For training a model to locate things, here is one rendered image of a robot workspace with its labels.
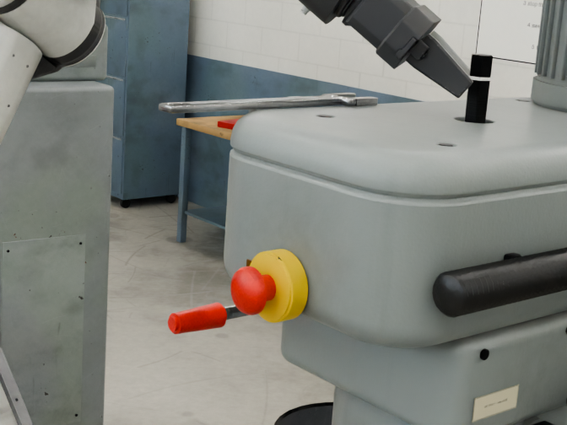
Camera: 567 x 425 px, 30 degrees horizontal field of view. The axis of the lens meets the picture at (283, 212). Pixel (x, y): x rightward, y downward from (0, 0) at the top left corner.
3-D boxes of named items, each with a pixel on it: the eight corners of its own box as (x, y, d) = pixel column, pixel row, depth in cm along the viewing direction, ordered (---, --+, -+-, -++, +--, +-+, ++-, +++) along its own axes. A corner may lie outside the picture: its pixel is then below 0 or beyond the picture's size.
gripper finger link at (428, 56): (454, 103, 97) (403, 58, 97) (477, 76, 96) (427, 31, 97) (453, 104, 96) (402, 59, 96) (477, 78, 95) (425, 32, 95)
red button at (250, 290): (252, 323, 85) (256, 276, 84) (223, 309, 88) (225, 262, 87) (283, 316, 87) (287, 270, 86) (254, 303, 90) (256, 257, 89)
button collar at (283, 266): (288, 332, 86) (294, 261, 85) (243, 310, 91) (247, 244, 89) (306, 328, 88) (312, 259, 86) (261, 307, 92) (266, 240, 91)
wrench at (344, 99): (177, 115, 90) (178, 106, 89) (151, 109, 92) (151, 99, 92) (377, 104, 105) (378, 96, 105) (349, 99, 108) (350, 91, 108)
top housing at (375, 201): (394, 368, 80) (414, 162, 76) (195, 276, 99) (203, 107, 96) (710, 282, 110) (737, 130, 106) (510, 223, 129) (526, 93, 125)
